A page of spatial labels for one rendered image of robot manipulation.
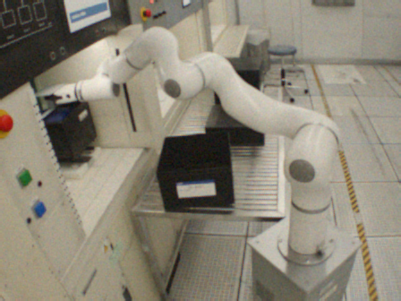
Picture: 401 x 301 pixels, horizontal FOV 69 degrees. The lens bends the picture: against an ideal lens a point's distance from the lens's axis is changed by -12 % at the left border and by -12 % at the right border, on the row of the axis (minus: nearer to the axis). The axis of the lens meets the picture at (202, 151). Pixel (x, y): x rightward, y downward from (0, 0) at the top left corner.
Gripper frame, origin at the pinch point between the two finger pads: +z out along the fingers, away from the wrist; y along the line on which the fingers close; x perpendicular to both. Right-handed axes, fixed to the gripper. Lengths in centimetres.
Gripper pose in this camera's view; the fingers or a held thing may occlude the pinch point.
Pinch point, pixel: (50, 94)
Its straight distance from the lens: 142.7
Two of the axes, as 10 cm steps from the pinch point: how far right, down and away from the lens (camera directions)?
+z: -9.7, -0.1, 2.3
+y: 2.0, -5.2, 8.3
